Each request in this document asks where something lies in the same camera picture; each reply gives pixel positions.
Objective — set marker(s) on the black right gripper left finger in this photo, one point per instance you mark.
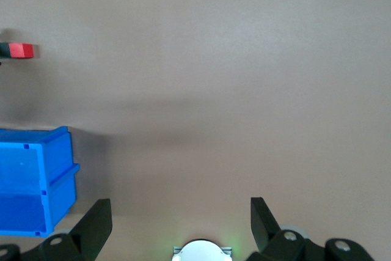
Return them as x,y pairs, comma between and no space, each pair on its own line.
91,227

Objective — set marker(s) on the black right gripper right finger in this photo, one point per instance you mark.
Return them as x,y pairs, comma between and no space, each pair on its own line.
265,230

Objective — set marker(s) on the red cube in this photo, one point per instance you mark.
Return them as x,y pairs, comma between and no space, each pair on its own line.
22,50

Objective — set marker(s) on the black cube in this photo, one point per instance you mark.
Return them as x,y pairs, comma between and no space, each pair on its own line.
4,50

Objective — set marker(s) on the blue plastic storage bin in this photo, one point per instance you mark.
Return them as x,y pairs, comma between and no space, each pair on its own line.
33,178

